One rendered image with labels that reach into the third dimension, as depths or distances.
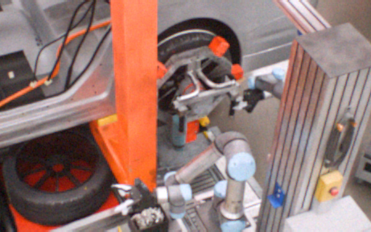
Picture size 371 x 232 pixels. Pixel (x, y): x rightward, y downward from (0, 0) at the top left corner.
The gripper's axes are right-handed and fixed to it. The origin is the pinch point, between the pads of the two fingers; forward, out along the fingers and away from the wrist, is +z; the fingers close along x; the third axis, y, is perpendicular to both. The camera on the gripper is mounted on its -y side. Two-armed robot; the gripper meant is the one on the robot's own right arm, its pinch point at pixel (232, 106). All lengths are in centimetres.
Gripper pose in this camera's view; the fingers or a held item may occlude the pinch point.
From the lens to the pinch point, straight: 383.9
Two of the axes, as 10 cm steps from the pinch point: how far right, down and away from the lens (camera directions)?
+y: 0.3, -7.1, -7.1
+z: -9.0, 2.9, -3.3
